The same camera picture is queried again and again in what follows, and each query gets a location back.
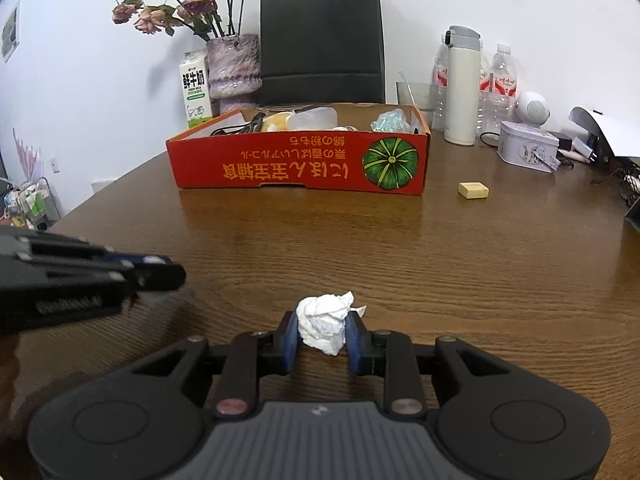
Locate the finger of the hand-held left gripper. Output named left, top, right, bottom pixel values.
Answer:
left=17, top=236, right=175, bottom=268
left=45, top=262, right=187, bottom=292

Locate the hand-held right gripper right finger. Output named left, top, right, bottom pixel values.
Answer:
left=346, top=311, right=518, bottom=420

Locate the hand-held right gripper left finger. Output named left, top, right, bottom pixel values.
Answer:
left=130, top=311, right=301, bottom=420

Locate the white tissue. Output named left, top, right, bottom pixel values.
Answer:
left=295, top=290, right=368, bottom=357

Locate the red cardboard box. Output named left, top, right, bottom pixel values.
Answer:
left=166, top=102, right=432, bottom=196

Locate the black cable bundle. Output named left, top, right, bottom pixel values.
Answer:
left=210, top=111, right=266, bottom=137

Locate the translucent white plastic container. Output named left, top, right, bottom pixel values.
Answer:
left=287, top=106, right=337, bottom=131

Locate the wooden desktop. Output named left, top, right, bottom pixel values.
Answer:
left=0, top=102, right=640, bottom=480

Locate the cluttered storage rack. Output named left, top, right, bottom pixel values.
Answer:
left=0, top=175, right=66, bottom=233

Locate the green white milk carton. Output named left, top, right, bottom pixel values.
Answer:
left=179, top=50, right=213, bottom=131

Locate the yellow snack packet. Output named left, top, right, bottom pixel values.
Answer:
left=458, top=181, right=490, bottom=201

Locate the yellow bread packet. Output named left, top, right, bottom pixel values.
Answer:
left=261, top=111, right=296, bottom=133

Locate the purple mottled vase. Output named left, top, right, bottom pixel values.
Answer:
left=205, top=33, right=263, bottom=116

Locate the teal blister packet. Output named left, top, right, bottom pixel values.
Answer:
left=370, top=109, right=421, bottom=135

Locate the clear glass cup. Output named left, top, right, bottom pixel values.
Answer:
left=396, top=81, right=436, bottom=113

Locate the white tin box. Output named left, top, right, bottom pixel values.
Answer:
left=496, top=121, right=560, bottom=174

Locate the thin white stirring stick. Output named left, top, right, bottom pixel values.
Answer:
left=398, top=71, right=418, bottom=108

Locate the clear water bottle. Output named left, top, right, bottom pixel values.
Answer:
left=479, top=52, right=493, bottom=131
left=489, top=43, right=519, bottom=133
left=431, top=35, right=452, bottom=132

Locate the white thermos bottle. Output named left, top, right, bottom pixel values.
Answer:
left=444, top=25, right=482, bottom=147

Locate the black paper bag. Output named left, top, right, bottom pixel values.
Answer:
left=259, top=0, right=387, bottom=107

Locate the white round speaker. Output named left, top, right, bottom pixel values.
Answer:
left=515, top=91, right=551, bottom=131

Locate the white power adapter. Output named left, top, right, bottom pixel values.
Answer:
left=562, top=135, right=598, bottom=165

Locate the wall picture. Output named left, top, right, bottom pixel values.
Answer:
left=0, top=0, right=22, bottom=63

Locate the black cable tangle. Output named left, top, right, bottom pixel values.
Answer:
left=590, top=157, right=640, bottom=206

